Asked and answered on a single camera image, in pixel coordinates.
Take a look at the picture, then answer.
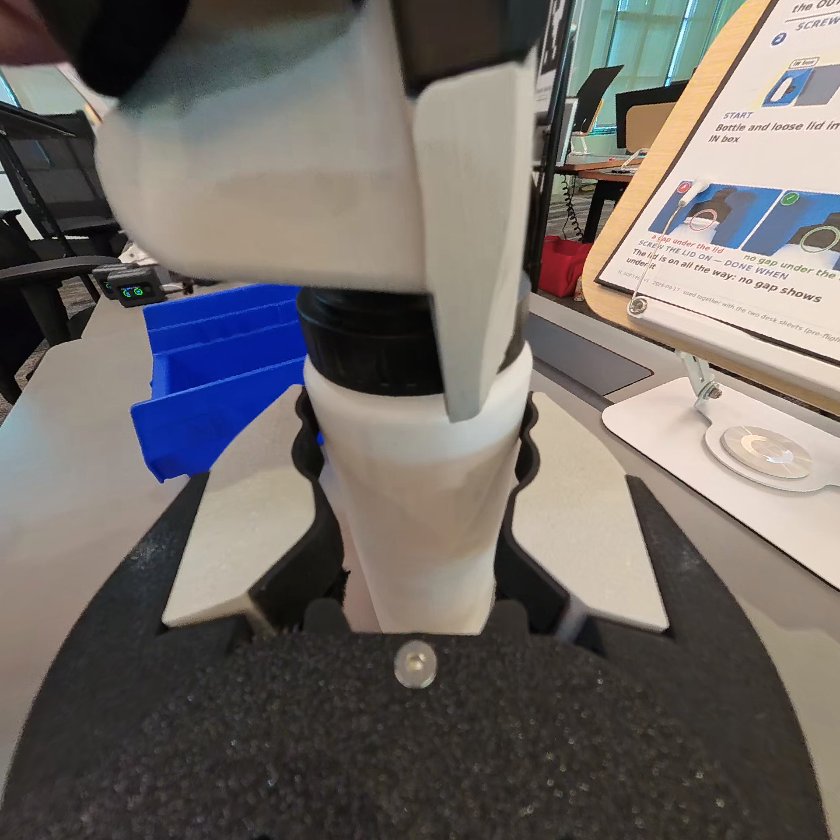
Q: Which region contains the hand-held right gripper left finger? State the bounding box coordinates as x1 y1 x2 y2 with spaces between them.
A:
161 385 347 636

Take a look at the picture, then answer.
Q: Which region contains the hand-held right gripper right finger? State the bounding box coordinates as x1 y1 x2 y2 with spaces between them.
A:
495 391 670 643

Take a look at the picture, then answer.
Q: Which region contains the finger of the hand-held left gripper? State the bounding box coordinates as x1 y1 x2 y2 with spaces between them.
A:
413 63 537 424

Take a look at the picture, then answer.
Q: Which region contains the blue plastic bin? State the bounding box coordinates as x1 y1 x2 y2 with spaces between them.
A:
130 283 327 484

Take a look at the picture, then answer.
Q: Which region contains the black bottle lid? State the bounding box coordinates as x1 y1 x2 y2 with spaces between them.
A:
295 283 527 399

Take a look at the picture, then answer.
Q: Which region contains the white plastic bottle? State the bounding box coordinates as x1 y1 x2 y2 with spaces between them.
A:
303 346 532 635

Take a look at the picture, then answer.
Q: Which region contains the red bag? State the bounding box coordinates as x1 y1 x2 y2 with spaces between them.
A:
542 235 596 301

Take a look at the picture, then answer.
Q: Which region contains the wooden instruction board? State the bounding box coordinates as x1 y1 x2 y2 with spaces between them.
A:
581 0 840 416

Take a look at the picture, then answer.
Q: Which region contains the black battery charger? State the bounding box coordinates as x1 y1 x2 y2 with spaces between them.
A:
92 264 163 308

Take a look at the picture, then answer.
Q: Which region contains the black mesh office chair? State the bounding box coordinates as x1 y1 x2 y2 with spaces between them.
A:
0 101 129 261

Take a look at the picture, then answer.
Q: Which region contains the black marker banner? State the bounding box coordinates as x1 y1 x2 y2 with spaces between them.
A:
533 0 573 107

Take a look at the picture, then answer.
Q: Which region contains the black monitor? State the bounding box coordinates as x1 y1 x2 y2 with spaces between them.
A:
615 80 691 156

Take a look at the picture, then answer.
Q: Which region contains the printed instruction sheet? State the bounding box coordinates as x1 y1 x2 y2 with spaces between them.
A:
595 0 840 366

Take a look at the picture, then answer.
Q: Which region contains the dark desk cable flap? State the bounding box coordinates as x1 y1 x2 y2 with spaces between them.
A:
527 314 655 399

